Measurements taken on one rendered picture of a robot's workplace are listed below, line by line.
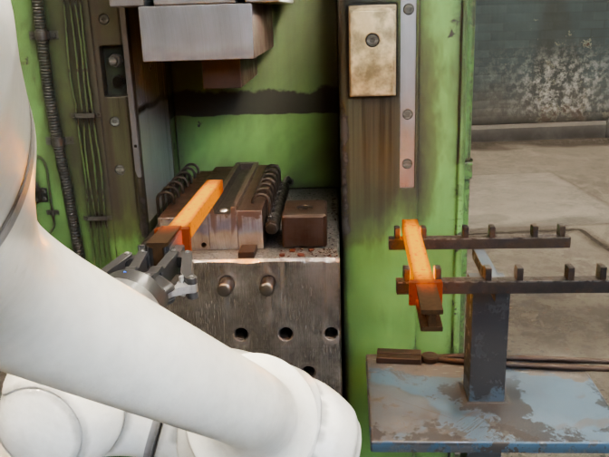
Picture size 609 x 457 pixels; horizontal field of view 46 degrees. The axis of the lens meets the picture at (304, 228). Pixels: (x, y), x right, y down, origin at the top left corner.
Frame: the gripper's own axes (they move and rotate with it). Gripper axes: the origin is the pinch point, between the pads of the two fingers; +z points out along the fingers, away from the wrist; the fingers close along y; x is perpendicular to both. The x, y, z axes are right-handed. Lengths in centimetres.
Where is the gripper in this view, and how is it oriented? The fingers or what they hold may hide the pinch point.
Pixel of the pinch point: (166, 249)
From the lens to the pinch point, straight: 93.9
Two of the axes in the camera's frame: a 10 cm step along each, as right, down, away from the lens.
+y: 10.0, -0.2, -0.5
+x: -0.3, -9.5, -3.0
